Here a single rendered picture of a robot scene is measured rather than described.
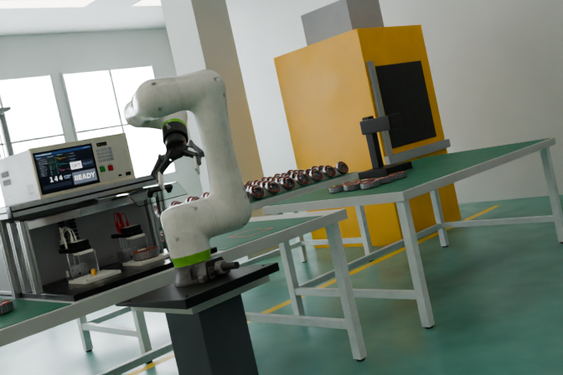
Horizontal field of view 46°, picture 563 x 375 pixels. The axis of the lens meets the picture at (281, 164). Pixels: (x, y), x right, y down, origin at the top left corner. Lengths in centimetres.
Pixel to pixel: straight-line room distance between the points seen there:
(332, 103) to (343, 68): 36
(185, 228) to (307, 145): 446
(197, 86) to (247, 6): 762
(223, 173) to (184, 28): 487
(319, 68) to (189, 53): 141
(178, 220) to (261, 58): 750
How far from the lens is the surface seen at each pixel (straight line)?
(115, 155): 294
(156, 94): 204
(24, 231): 271
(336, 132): 621
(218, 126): 209
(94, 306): 243
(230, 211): 212
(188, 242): 209
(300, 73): 643
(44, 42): 1004
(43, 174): 279
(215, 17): 693
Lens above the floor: 115
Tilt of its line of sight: 2 degrees down
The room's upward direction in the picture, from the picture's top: 12 degrees counter-clockwise
